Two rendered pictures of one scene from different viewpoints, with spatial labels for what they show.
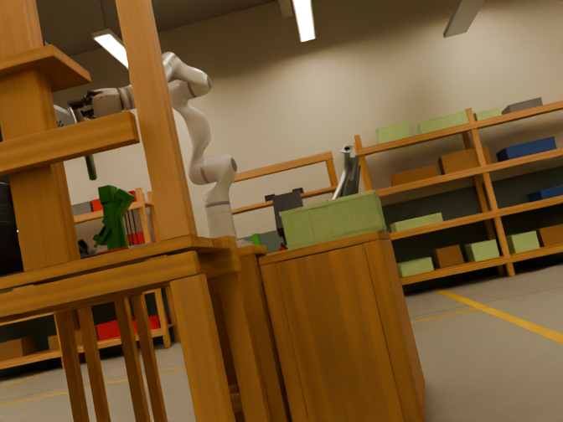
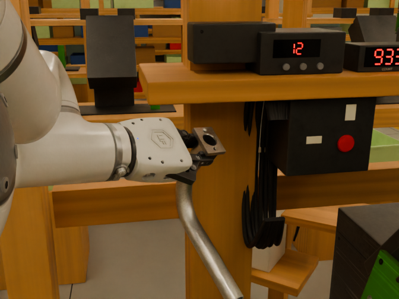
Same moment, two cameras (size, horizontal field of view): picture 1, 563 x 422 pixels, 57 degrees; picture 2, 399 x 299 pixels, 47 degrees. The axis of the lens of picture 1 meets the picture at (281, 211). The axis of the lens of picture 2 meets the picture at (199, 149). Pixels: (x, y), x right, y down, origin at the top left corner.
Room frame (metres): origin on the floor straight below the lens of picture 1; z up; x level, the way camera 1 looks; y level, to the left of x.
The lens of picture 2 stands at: (2.49, 0.44, 1.66)
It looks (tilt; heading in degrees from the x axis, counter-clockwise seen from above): 18 degrees down; 165
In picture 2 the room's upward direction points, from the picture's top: straight up
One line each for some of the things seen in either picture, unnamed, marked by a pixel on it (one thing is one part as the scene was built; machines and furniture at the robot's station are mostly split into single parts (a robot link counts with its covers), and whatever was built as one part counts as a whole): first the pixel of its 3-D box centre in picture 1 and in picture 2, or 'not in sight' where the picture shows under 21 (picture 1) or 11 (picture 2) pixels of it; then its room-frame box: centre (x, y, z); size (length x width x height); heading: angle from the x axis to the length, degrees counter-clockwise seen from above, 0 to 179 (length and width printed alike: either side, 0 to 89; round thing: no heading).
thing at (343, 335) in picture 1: (348, 325); not in sight; (2.47, -0.20, 0.39); 0.68 x 0.52 x 0.79; 165
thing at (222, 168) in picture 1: (219, 180); not in sight; (2.39, 0.25, 1.19); 0.19 x 0.12 x 0.24; 76
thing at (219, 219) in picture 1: (220, 226); not in sight; (2.40, 0.29, 0.97); 0.19 x 0.19 x 0.18
